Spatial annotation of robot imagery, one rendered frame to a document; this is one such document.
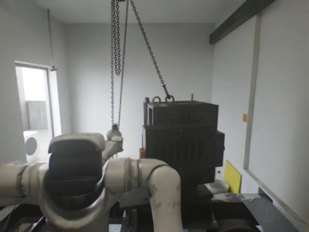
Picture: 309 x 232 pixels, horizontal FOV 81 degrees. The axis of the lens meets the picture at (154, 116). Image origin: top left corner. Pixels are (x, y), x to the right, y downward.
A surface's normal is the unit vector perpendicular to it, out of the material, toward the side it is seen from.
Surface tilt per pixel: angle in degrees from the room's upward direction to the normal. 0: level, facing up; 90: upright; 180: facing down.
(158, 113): 90
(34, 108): 90
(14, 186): 87
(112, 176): 58
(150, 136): 90
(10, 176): 50
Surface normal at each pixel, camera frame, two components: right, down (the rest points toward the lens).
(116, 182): 0.11, -0.05
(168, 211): 0.06, -0.37
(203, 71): -0.01, 0.17
